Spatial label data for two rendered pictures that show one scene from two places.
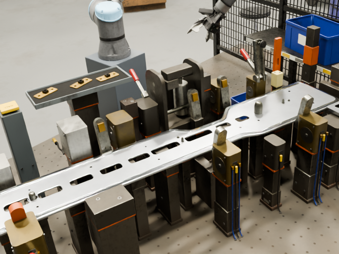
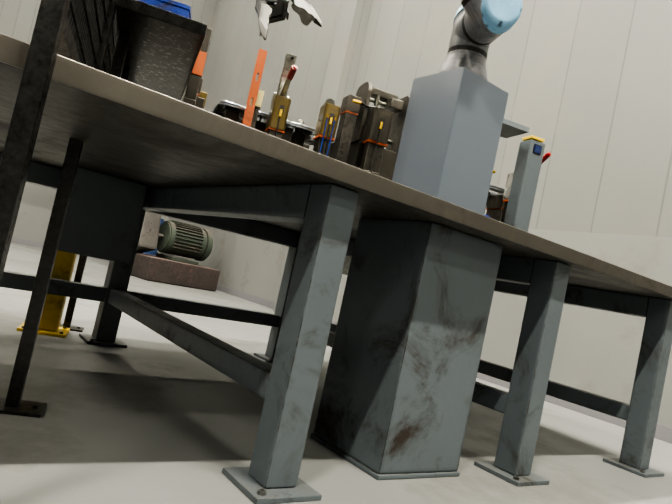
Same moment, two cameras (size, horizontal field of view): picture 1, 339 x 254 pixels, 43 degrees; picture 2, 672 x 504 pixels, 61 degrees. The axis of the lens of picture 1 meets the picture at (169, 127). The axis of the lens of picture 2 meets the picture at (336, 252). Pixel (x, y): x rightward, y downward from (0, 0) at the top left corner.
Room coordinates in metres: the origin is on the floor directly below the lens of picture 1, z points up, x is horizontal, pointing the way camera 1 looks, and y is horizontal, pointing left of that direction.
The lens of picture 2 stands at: (3.56, 0.20, 0.46)
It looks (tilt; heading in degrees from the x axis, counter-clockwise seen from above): 3 degrees up; 188
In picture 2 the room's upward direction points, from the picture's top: 12 degrees clockwise
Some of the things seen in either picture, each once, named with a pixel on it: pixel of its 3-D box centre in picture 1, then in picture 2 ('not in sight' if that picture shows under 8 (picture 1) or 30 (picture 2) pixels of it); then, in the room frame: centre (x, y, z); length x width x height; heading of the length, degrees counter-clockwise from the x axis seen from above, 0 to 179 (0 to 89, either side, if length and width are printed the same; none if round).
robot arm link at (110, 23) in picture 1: (109, 18); (473, 31); (1.91, 0.23, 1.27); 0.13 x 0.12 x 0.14; 19
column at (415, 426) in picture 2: not in sight; (406, 342); (1.90, 0.23, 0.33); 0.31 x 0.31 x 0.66; 44
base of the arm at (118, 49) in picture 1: (113, 44); (464, 69); (1.90, 0.23, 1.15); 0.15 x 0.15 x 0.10
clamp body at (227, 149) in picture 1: (229, 192); not in sight; (1.13, -0.18, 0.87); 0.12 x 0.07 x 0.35; 28
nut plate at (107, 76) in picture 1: (107, 75); not in sight; (1.51, 0.22, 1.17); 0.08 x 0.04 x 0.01; 127
